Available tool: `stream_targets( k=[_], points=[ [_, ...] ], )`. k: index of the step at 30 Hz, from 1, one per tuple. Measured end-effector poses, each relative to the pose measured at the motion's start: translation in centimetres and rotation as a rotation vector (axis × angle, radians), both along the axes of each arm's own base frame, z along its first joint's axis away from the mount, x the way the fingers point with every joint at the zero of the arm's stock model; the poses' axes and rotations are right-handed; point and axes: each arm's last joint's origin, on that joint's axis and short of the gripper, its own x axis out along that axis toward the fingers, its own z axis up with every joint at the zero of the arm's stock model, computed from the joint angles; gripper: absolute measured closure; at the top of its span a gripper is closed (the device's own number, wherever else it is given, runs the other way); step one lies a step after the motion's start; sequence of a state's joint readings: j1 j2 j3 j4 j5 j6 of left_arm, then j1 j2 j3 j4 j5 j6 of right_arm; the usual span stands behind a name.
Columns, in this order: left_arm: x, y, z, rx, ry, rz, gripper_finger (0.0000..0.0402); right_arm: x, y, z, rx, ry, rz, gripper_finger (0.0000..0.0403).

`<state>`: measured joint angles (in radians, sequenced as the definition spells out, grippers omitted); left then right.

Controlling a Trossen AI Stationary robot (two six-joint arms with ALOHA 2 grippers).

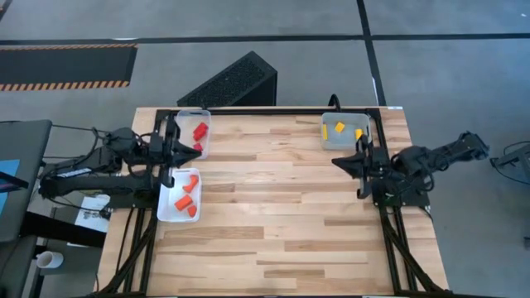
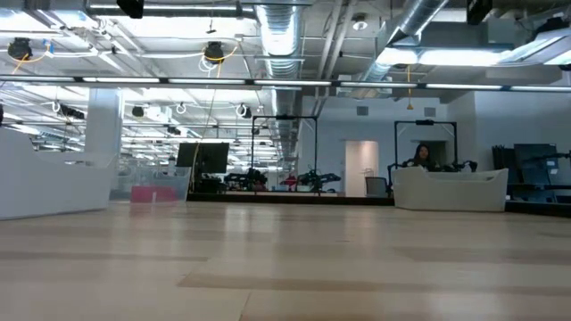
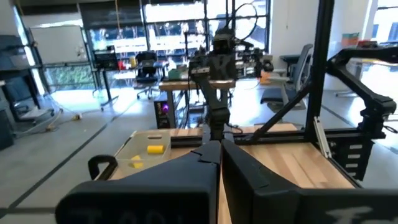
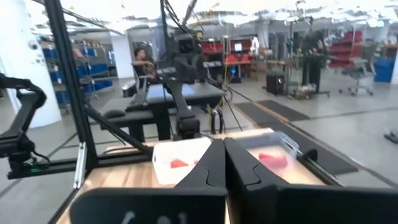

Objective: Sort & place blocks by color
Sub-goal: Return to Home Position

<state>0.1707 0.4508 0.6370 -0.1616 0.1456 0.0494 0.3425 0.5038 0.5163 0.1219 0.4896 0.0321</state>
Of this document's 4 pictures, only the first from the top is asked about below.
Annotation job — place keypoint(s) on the small red block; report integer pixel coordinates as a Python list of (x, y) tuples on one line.
[(198, 147)]

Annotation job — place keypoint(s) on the black aluminium table frame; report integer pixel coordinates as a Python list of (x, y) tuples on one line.
[(269, 111)]

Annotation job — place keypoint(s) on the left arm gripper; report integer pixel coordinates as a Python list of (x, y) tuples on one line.
[(159, 149)]

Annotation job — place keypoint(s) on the clear plastic bin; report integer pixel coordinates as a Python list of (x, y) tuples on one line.
[(186, 124)]

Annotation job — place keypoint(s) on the yellow square block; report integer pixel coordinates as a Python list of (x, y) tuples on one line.
[(339, 127)]

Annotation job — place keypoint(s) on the small orange block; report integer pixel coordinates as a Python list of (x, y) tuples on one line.
[(192, 210)]

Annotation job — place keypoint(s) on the light grey plastic bin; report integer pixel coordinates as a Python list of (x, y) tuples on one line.
[(348, 140)]

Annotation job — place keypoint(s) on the yellow cylinder block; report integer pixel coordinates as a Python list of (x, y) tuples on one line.
[(358, 133)]

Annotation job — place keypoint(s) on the grey tripod stand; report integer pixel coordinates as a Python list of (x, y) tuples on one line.
[(515, 157)]

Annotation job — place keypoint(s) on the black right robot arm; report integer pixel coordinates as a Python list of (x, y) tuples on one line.
[(455, 149)]

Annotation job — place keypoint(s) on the white printed paper sheet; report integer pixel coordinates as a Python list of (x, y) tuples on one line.
[(93, 217)]

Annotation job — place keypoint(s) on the black perforated computer case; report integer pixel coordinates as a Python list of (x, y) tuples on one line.
[(232, 83)]

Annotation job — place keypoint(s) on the orange bridge block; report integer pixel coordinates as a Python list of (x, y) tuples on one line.
[(191, 183)]

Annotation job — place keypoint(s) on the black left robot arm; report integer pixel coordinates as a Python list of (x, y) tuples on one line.
[(103, 184)]

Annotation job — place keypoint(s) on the white plastic bin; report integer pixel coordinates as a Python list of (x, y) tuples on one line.
[(167, 207)]

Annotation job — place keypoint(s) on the dark grey side table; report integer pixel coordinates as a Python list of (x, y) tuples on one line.
[(29, 140)]

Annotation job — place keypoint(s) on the black hazard-striped floor mat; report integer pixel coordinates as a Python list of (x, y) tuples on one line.
[(62, 66)]

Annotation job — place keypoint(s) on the orange rectangular block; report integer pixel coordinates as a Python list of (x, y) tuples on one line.
[(183, 202)]

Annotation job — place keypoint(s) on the white paper cup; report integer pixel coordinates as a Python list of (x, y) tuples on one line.
[(49, 260)]

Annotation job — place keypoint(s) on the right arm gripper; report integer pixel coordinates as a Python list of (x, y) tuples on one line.
[(379, 165)]

